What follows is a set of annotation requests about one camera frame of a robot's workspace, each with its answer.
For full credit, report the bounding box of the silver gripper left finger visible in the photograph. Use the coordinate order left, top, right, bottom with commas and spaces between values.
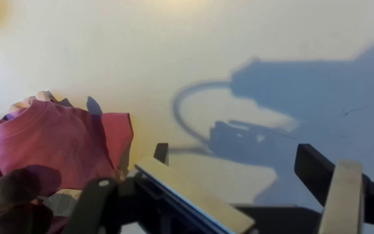
134, 141, 257, 234

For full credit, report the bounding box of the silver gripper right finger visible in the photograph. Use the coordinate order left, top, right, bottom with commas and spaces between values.
294, 143, 366, 234

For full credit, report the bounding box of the pink shirt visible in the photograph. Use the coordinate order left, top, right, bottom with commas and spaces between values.
0, 98, 117, 189

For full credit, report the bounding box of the beige towel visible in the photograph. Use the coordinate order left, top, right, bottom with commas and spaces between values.
4, 89, 74, 114

